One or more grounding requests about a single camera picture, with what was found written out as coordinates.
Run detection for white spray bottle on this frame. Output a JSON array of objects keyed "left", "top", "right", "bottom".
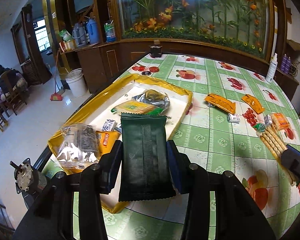
[{"left": 266, "top": 53, "right": 277, "bottom": 83}]

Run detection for small white candy packet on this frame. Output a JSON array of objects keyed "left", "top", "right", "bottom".
[{"left": 227, "top": 113, "right": 240, "bottom": 124}]

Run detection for silver foil snack pack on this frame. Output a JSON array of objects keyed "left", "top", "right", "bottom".
[{"left": 132, "top": 89, "right": 170, "bottom": 111}]

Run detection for green tablecloth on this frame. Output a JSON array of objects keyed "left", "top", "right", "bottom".
[{"left": 111, "top": 54, "right": 300, "bottom": 239}]

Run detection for purple bottles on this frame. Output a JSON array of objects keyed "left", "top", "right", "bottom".
[{"left": 280, "top": 54, "right": 291, "bottom": 74}]

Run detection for dark green snack pouch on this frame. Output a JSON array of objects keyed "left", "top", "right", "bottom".
[{"left": 119, "top": 113, "right": 176, "bottom": 202}]

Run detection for clear seaweed snack bag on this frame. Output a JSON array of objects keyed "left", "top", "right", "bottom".
[{"left": 56, "top": 123, "right": 100, "bottom": 172}]

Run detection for white plastic bucket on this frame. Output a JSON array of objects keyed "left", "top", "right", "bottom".
[{"left": 65, "top": 68, "right": 88, "bottom": 97}]

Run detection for blue water jug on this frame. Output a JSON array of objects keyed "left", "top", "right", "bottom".
[{"left": 86, "top": 18, "right": 100, "bottom": 44}]

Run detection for Weidan cracker pack green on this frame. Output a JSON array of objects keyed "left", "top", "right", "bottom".
[{"left": 111, "top": 100, "right": 163, "bottom": 115}]

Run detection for red broom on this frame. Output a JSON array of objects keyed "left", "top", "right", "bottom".
[{"left": 50, "top": 52, "right": 64, "bottom": 101}]

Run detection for orange snack sachet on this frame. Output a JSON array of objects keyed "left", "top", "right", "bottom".
[
  {"left": 205, "top": 93, "right": 236, "bottom": 114},
  {"left": 242, "top": 94, "right": 265, "bottom": 114}
]

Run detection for orange packet in tray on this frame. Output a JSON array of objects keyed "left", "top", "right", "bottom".
[{"left": 96, "top": 131, "right": 120, "bottom": 156}]

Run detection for seated person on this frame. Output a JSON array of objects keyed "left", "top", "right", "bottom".
[{"left": 0, "top": 65, "right": 28, "bottom": 103}]

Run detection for dark glass jar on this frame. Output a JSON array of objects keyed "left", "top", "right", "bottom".
[{"left": 150, "top": 40, "right": 162, "bottom": 58}]

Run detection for wooden chair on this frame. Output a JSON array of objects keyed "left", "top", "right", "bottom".
[{"left": 0, "top": 71, "right": 27, "bottom": 115}]

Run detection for orange cracker pack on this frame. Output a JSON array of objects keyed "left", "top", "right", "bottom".
[{"left": 270, "top": 113, "right": 290, "bottom": 131}]

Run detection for yellow tray box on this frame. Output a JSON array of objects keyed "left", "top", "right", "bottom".
[{"left": 48, "top": 74, "right": 193, "bottom": 213}]

